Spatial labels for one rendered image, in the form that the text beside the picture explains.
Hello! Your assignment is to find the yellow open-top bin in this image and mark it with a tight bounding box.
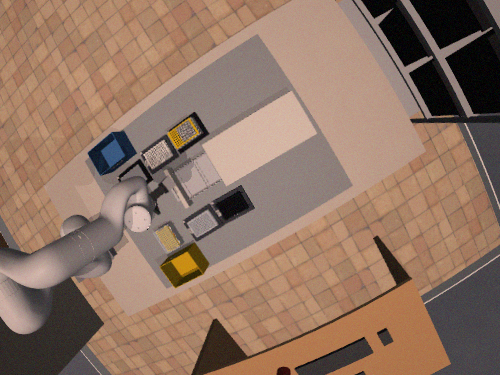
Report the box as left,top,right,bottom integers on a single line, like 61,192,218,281
160,242,209,288

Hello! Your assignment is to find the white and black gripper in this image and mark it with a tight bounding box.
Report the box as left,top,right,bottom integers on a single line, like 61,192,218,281
153,200,160,215

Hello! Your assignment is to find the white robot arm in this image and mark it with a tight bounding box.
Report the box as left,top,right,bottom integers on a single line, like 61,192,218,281
0,175,176,334

